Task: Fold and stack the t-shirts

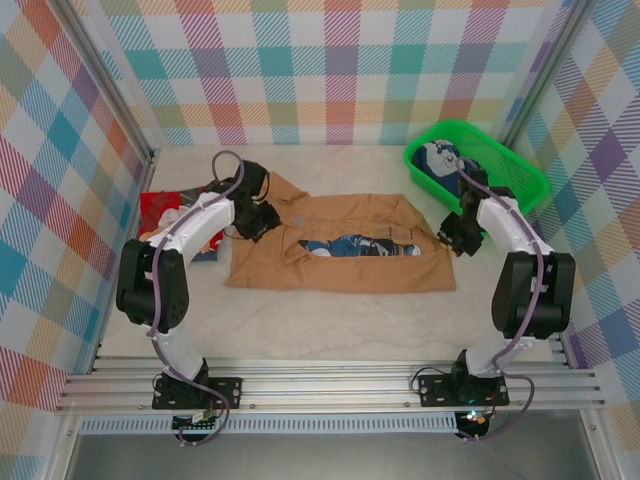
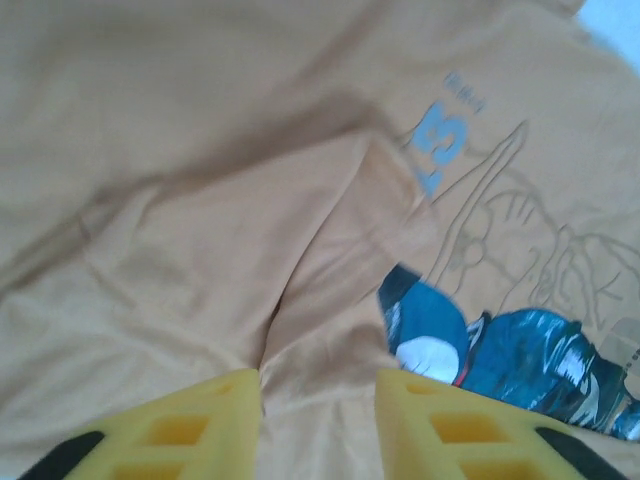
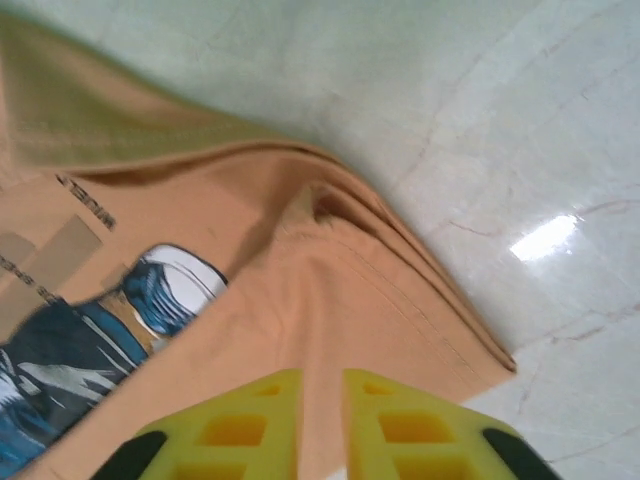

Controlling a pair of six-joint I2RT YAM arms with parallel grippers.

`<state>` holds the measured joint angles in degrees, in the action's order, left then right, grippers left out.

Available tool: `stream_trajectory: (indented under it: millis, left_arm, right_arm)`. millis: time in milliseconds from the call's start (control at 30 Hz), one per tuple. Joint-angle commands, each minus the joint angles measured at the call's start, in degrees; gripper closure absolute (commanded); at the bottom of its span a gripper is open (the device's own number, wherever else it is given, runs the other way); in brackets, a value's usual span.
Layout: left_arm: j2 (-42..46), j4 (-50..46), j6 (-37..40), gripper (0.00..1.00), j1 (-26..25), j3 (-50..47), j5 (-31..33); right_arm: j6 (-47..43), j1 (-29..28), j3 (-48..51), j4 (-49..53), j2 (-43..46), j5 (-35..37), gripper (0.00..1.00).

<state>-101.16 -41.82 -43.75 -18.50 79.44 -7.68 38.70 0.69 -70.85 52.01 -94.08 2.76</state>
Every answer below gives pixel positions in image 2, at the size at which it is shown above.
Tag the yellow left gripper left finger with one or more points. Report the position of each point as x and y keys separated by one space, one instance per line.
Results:
x=170 y=430

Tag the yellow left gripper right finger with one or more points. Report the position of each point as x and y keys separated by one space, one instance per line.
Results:
x=460 y=430

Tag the tan printed t-shirt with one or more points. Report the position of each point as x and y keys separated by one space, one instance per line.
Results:
x=250 y=200

